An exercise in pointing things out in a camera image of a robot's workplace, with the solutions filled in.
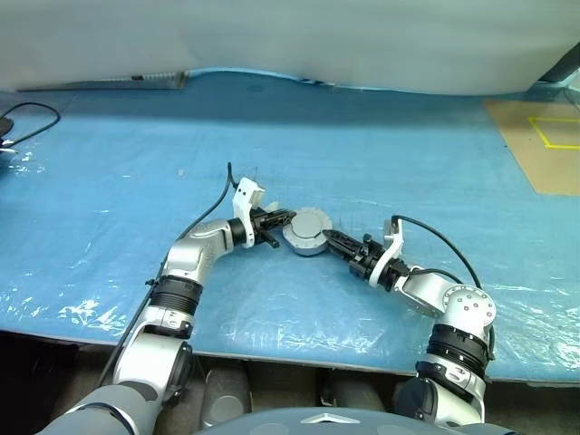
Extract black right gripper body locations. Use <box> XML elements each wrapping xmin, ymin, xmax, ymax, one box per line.
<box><xmin>348</xmin><ymin>233</ymin><xmax>386</xmax><ymax>278</ymax></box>

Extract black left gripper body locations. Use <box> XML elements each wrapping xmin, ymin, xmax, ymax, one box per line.
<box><xmin>249</xmin><ymin>208</ymin><xmax>282</xmax><ymax>249</ymax></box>

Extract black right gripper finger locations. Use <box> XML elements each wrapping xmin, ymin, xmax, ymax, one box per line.
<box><xmin>323</xmin><ymin>232</ymin><xmax>359</xmax><ymax>265</ymax></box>
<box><xmin>322</xmin><ymin>229</ymin><xmax>365</xmax><ymax>256</ymax></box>

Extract grey hinged motor lid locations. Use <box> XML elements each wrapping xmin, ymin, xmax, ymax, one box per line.
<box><xmin>289</xmin><ymin>207</ymin><xmax>334</xmax><ymax>246</ymax></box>

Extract grey motor housing copper windings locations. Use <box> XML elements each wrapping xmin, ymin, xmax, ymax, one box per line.
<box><xmin>281</xmin><ymin>221</ymin><xmax>334</xmax><ymax>258</ymax></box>

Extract blue plastic table cover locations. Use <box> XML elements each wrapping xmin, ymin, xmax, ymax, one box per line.
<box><xmin>0</xmin><ymin>67</ymin><xmax>580</xmax><ymax>386</ymax></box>

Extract grey robot torso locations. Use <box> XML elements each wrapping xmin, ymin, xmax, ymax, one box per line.
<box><xmin>189</xmin><ymin>405</ymin><xmax>513</xmax><ymax>435</ymax></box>

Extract white backdrop sheet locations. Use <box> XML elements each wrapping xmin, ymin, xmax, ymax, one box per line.
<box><xmin>0</xmin><ymin>0</ymin><xmax>580</xmax><ymax>96</ymax></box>

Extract brown cardboard sheet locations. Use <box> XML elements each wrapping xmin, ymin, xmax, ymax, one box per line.
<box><xmin>482</xmin><ymin>98</ymin><xmax>580</xmax><ymax>197</ymax></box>

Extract yellow tape square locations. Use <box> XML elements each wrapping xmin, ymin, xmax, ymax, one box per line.
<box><xmin>527</xmin><ymin>116</ymin><xmax>580</xmax><ymax>150</ymax></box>

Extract black slanted bar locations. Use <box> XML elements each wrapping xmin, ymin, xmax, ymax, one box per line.
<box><xmin>538</xmin><ymin>43</ymin><xmax>580</xmax><ymax>85</ymax></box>

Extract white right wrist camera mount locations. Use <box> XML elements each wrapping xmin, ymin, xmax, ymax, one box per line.
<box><xmin>367</xmin><ymin>217</ymin><xmax>404</xmax><ymax>287</ymax></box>

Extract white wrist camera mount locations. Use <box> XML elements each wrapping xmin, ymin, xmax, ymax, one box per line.
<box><xmin>232</xmin><ymin>177</ymin><xmax>266</xmax><ymax>248</ymax></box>
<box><xmin>367</xmin><ymin>217</ymin><xmax>404</xmax><ymax>287</ymax></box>

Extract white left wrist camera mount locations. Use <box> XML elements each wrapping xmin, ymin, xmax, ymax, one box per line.
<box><xmin>232</xmin><ymin>177</ymin><xmax>266</xmax><ymax>248</ymax></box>

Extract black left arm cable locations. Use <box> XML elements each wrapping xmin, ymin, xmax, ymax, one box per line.
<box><xmin>96</xmin><ymin>161</ymin><xmax>239</xmax><ymax>389</ymax></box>

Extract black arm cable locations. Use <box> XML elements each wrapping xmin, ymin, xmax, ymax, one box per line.
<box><xmin>96</xmin><ymin>161</ymin><xmax>239</xmax><ymax>389</ymax></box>
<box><xmin>391</xmin><ymin>215</ymin><xmax>496</xmax><ymax>362</ymax></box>

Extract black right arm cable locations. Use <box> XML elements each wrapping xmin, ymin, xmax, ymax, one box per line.
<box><xmin>391</xmin><ymin>215</ymin><xmax>496</xmax><ymax>362</ymax></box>

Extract black loose table cable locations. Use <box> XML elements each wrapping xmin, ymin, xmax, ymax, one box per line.
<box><xmin>0</xmin><ymin>102</ymin><xmax>62</xmax><ymax>146</ymax></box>

